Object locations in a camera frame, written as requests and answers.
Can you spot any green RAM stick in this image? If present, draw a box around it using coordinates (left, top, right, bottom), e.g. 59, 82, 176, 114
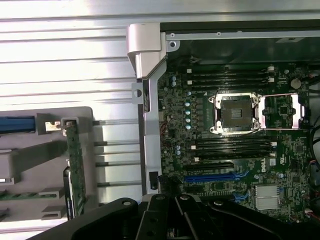
0, 191, 40, 201

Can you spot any black RAM slot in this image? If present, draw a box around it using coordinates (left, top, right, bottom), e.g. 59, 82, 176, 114
187, 82, 275, 89
192, 143, 277, 150
192, 137, 277, 145
187, 70, 275, 77
187, 76, 275, 83
193, 149, 277, 156
193, 154, 277, 162
187, 64, 275, 71

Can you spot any blue expansion slot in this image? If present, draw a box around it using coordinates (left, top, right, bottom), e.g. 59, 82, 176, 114
184, 175, 235, 183

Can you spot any silver chipset heatsink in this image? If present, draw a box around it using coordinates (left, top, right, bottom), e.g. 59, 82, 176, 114
254, 184, 280, 210

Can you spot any grey plastic parts rack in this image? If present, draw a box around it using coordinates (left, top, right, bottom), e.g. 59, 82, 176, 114
0, 106, 101, 227

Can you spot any green motherboard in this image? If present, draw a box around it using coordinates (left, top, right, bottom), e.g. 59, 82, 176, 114
157, 61, 313, 225

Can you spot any CPU socket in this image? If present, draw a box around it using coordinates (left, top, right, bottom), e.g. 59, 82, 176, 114
208, 88, 263, 137

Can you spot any metal socket cover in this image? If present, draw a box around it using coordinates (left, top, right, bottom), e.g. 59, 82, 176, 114
259, 93, 305, 130

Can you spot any black expansion slot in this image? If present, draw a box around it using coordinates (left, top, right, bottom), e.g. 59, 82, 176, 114
186, 161, 235, 172

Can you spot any black open PC case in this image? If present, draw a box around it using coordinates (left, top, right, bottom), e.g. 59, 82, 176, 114
126, 21, 320, 225

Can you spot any hard disk with blue caddy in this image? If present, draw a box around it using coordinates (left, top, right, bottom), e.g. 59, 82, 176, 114
0, 109, 36, 137

